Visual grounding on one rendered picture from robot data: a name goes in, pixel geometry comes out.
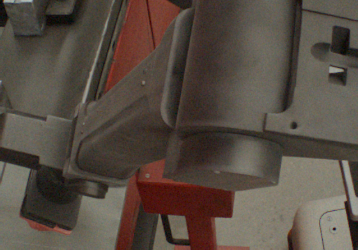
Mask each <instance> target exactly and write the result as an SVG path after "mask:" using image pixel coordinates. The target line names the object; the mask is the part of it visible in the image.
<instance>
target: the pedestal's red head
mask: <svg viewBox="0 0 358 250"><path fill-rule="evenodd" d="M165 161H166V159H161V160H158V161H155V162H151V163H149V164H145V165H143V166H141V170H140V173H138V170H137V171H136V173H135V177H136V183H137V188H138V191H139V195H140V198H141V203H142V206H143V208H144V211H145V212H146V213H148V214H166V215H185V216H194V217H222V218H232V215H233V208H234V200H235V191H224V190H222V189H214V188H210V187H203V186H199V185H192V184H187V183H183V182H175V181H174V180H168V179H166V178H164V177H163V173H164V165H165Z"/></svg>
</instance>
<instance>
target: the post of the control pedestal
mask: <svg viewBox="0 0 358 250"><path fill-rule="evenodd" d="M185 220H186V224H187V231H188V235H189V242H190V247H191V250H217V238H216V230H215V217H194V216H185Z"/></svg>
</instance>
